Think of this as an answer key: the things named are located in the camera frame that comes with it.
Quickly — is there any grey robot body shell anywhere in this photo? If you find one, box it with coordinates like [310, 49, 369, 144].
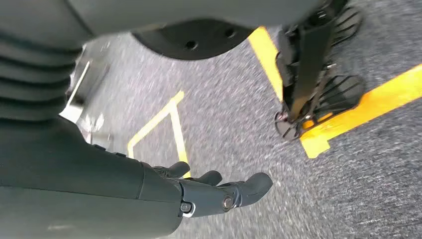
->
[65, 0, 327, 61]

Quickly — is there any wide yellow floor tape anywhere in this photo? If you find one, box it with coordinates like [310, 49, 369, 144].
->
[247, 26, 422, 160]

